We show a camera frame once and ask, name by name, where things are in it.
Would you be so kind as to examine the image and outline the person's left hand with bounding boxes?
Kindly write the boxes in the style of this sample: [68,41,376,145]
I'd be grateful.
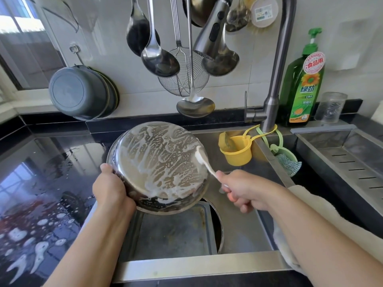
[92,162,138,218]

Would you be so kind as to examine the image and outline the person's right hand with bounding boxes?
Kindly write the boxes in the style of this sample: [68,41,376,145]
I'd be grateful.
[215,169,285,214]

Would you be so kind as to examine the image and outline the round steel pan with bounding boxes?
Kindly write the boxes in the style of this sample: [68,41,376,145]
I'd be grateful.
[200,199,225,254]

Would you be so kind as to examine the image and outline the white cleaning brush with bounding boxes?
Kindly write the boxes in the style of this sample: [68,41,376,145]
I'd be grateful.
[195,145,229,192]

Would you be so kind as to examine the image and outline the round steel basin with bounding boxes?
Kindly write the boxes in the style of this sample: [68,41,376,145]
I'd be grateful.
[107,121,211,215]

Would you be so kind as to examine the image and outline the rectangular steel tray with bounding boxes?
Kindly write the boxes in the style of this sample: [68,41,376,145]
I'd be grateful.
[116,201,219,263]

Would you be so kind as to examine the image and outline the person's right forearm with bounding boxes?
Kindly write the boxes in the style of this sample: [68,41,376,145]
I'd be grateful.
[269,191,383,287]

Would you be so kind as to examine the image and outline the person's left forearm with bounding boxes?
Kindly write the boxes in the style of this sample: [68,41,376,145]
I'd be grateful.
[43,206,137,287]

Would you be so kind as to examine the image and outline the stainless steel sink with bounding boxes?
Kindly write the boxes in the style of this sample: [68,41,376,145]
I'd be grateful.
[78,127,297,283]

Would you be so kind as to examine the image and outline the yellow hanging sink cup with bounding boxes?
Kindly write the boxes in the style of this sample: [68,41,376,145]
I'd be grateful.
[218,125,279,167]

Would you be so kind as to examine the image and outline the green hanging sponge holder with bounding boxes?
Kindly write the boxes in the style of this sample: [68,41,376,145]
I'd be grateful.
[256,128,303,178]

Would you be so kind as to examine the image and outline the white dish rag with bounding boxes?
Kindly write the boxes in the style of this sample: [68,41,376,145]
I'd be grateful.
[272,185,383,275]

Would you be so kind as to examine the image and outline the dark green hanging basin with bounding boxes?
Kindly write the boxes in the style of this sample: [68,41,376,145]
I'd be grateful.
[102,71,120,117]

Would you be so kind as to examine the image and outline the grey hanging basin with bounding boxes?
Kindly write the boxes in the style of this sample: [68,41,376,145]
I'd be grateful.
[48,65,111,121]

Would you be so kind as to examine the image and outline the green dish soap bottle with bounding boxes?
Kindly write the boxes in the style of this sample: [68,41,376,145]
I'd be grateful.
[279,27,327,128]

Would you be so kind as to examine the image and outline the clear plastic cup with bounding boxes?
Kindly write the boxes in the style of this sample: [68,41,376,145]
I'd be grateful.
[314,91,349,125]

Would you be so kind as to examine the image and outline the steel gooseneck faucet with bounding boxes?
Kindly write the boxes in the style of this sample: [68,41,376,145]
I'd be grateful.
[193,0,298,134]

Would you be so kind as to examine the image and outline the steel soup ladle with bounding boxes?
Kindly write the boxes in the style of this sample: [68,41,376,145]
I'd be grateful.
[140,0,182,78]

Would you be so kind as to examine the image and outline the hanging steel ladles and skimmer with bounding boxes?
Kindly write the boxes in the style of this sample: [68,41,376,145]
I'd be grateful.
[126,0,161,57]

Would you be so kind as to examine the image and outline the white dish brush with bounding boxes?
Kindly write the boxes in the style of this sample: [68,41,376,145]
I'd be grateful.
[249,0,281,29]

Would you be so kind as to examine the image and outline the white hanging cloth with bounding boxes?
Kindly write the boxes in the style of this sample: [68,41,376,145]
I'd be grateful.
[33,0,81,33]

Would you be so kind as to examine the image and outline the yellow-handled steel ladle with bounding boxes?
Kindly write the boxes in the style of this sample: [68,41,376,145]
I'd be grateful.
[176,0,217,119]

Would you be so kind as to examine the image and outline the wire mesh skimmer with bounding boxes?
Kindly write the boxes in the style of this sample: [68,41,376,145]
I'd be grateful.
[157,0,210,97]

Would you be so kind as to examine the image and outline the steel wall hook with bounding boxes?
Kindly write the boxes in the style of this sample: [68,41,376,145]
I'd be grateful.
[69,44,86,67]

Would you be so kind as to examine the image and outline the orange-handled brass ladle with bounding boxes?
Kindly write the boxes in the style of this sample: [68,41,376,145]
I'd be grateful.
[182,0,219,28]

